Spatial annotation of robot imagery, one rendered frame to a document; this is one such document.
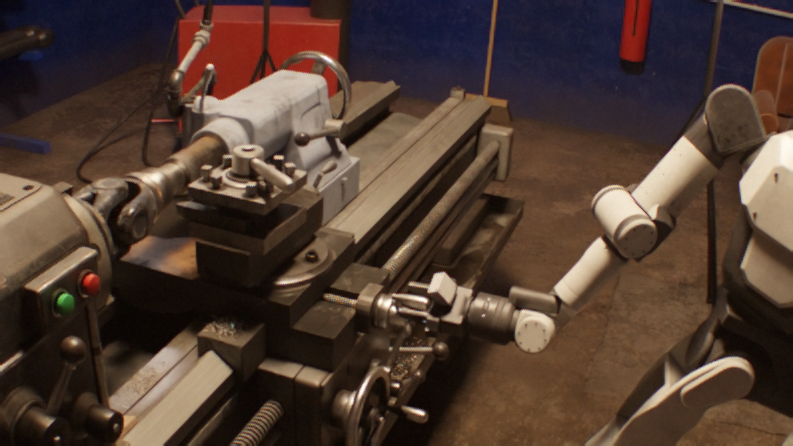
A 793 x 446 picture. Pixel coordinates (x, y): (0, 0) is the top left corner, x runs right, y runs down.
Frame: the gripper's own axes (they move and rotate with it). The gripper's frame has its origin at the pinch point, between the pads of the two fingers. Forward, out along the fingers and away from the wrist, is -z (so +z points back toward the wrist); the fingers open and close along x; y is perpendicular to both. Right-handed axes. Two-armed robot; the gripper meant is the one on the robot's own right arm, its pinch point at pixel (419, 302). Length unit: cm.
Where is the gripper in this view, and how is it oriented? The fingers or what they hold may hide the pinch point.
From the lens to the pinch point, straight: 172.7
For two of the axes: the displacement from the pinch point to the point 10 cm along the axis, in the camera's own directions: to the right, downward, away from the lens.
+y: 1.1, 5.8, 8.0
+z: 9.4, 2.0, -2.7
